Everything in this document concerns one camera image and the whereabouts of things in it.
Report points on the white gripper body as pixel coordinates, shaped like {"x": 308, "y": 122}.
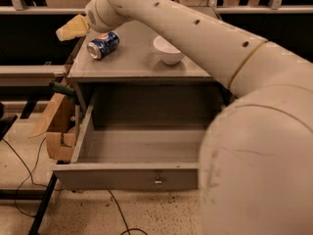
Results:
{"x": 95, "y": 14}

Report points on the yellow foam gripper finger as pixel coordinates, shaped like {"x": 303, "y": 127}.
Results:
{"x": 76, "y": 27}

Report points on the blue pepsi can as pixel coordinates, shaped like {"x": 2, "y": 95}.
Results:
{"x": 103, "y": 45}

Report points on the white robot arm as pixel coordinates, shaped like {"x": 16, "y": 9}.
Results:
{"x": 256, "y": 159}

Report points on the grey open top drawer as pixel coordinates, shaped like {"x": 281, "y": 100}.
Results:
{"x": 128, "y": 153}

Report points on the grey cabinet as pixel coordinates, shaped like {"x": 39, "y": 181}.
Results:
{"x": 134, "y": 81}

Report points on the white ceramic bowl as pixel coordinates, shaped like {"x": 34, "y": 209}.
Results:
{"x": 169, "y": 54}

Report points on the brown cardboard box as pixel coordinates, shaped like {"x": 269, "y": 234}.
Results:
{"x": 57, "y": 123}

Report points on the green handled tool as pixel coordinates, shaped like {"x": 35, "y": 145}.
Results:
{"x": 61, "y": 88}

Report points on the black metal frame leg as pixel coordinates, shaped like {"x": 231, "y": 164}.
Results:
{"x": 43, "y": 206}

